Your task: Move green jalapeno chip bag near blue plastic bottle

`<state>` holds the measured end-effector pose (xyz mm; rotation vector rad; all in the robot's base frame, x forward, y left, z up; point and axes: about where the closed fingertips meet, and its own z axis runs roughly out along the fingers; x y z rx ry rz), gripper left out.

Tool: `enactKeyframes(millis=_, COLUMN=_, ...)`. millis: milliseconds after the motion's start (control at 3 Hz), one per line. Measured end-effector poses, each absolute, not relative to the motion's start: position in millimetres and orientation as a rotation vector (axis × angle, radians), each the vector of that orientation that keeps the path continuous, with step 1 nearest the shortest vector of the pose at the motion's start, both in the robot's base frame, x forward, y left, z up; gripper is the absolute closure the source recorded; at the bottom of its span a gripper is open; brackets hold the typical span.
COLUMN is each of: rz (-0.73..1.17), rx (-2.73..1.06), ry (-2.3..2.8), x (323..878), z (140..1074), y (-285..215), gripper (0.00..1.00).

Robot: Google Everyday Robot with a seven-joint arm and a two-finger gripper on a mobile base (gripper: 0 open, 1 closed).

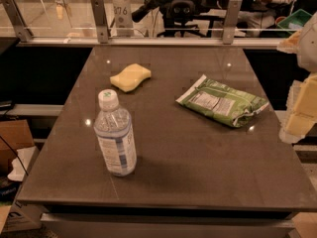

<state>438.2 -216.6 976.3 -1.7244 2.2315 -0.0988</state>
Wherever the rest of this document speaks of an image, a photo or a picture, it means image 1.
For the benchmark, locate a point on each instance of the brown cardboard box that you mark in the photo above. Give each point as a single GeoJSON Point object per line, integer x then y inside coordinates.
{"type": "Point", "coordinates": [15, 135]}

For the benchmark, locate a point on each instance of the left metal railing post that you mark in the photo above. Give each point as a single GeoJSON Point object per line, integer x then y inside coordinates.
{"type": "Point", "coordinates": [20, 27]}

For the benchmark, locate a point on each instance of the yellow sponge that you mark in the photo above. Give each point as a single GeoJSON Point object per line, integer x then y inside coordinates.
{"type": "Point", "coordinates": [130, 77]}

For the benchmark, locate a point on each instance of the green jalapeno chip bag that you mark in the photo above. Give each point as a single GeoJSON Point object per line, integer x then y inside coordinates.
{"type": "Point", "coordinates": [222, 103]}

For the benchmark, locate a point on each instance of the white paper sheet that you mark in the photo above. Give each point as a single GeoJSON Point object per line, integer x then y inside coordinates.
{"type": "Point", "coordinates": [23, 163]}

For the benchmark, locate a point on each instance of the black office chair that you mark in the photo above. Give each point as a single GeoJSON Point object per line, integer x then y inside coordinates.
{"type": "Point", "coordinates": [176, 17]}

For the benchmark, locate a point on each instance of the seated person in white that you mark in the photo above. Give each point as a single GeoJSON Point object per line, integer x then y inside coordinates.
{"type": "Point", "coordinates": [262, 20]}

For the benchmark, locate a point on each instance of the middle metal railing post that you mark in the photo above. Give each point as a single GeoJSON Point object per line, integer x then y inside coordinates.
{"type": "Point", "coordinates": [100, 20]}

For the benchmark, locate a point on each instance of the right metal railing post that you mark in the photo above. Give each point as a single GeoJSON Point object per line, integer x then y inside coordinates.
{"type": "Point", "coordinates": [230, 21]}

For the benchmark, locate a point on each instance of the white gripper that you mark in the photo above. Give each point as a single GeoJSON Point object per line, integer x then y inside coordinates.
{"type": "Point", "coordinates": [309, 47]}

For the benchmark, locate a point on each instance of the green plastic bin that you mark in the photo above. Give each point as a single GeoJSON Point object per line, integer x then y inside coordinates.
{"type": "Point", "coordinates": [295, 21]}

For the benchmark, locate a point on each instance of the white numbered pillar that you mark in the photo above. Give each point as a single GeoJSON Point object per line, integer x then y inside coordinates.
{"type": "Point", "coordinates": [123, 18]}

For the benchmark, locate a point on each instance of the metal railing post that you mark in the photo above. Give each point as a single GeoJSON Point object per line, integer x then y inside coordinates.
{"type": "Point", "coordinates": [230, 21]}
{"type": "Point", "coordinates": [100, 20]}
{"type": "Point", "coordinates": [20, 27]}

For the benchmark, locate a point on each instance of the clear plastic water bottle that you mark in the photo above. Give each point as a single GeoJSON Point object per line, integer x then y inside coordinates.
{"type": "Point", "coordinates": [114, 130]}

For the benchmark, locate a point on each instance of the white cardboard box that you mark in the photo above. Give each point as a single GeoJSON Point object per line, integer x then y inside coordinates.
{"type": "Point", "coordinates": [16, 217]}

